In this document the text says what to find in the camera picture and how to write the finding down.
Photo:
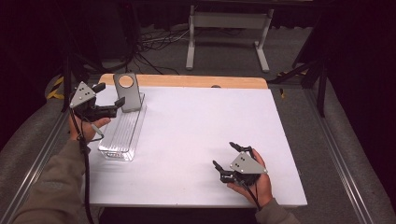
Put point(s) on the clear plastic ribbed container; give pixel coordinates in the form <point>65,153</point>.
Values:
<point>123,133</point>

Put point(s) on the white metal stand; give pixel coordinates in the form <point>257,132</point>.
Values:
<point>229,20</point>

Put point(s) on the wooden table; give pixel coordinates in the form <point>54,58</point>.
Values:
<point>193,81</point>

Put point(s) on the white board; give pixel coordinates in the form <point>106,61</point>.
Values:
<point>202,130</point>

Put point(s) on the black tripod stand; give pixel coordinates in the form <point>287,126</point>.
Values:
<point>73,70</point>
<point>311,74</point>

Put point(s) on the person's right hand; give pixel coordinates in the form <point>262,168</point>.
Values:
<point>263,186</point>

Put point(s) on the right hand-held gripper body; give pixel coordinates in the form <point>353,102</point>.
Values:
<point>246,165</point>

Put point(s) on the silver rectangular lid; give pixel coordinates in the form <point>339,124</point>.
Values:
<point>129,93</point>

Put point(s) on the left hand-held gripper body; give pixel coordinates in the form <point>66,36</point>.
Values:
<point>81,96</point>

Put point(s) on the metal floor rail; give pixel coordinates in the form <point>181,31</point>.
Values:
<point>339,155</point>
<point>34,161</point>

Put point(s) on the person's left hand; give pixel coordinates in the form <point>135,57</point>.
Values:
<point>88,127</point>

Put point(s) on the yellow black floor tape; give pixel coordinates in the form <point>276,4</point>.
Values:
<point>56,88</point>

